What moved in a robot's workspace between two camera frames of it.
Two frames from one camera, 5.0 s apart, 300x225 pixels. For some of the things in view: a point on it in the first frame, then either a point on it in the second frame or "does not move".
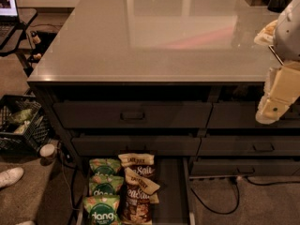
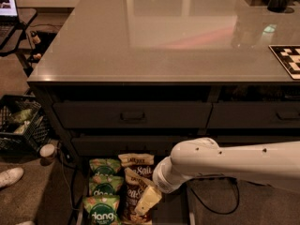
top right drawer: x=243 y=114 does not move
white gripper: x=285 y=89 to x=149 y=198
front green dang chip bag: x=102 y=209 does not move
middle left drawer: x=97 y=145 does not move
